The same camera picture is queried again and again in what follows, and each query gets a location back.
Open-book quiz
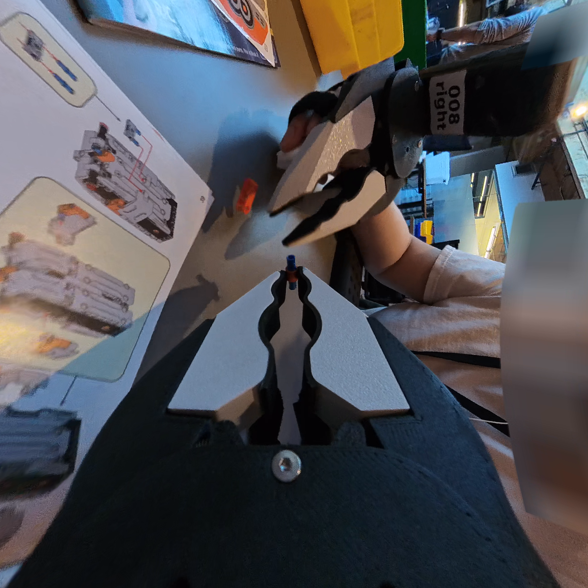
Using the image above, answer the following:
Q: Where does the blue cover booklet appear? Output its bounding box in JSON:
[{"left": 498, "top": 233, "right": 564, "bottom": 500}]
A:
[{"left": 76, "top": 0, "right": 282, "bottom": 69}]

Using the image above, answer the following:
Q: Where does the open white instruction booklet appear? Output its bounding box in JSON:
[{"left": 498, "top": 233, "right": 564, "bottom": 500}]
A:
[{"left": 0, "top": 0, "right": 215, "bottom": 416}]

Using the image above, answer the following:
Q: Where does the green plastic bin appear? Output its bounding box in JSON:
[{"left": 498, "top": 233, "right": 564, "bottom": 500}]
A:
[{"left": 394, "top": 0, "right": 428, "bottom": 70}]

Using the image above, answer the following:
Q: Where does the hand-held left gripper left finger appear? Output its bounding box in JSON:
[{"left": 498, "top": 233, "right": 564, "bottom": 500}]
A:
[{"left": 168, "top": 271, "right": 283, "bottom": 444}]

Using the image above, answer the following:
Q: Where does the orange grey sticker sheet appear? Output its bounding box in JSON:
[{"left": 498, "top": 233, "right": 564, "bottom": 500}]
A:
[{"left": 211, "top": 0, "right": 276, "bottom": 65}]

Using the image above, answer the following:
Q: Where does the grey desk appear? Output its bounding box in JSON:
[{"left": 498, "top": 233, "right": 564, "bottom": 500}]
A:
[{"left": 0, "top": 0, "right": 350, "bottom": 570}]

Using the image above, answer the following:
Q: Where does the dark toy assembly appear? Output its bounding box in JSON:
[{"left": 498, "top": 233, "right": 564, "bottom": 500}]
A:
[{"left": 0, "top": 406, "right": 82, "bottom": 499}]

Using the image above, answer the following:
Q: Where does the yellow plastic bin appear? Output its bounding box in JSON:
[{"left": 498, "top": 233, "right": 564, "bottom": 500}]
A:
[{"left": 299, "top": 0, "right": 406, "bottom": 78}]

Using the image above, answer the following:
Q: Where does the person's right forearm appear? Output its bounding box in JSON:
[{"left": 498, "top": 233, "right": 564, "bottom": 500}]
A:
[{"left": 351, "top": 202, "right": 444, "bottom": 304}]

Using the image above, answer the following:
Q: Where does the orange toy connector piece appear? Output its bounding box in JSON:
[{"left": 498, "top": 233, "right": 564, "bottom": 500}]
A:
[{"left": 235, "top": 178, "right": 259, "bottom": 216}]

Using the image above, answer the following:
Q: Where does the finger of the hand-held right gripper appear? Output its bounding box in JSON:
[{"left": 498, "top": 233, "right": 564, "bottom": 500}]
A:
[
  {"left": 281, "top": 165, "right": 390, "bottom": 247},
  {"left": 269, "top": 96, "right": 377, "bottom": 217}
]

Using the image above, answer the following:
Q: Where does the person's right hand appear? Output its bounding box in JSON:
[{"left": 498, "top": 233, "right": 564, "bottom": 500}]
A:
[{"left": 279, "top": 111, "right": 323, "bottom": 154}]

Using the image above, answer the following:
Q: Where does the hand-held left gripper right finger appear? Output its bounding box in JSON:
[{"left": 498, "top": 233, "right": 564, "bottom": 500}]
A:
[{"left": 294, "top": 268, "right": 411, "bottom": 445}]

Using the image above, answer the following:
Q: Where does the person's pale shirt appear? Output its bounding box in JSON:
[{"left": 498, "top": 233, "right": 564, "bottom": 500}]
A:
[{"left": 367, "top": 246, "right": 588, "bottom": 588}]

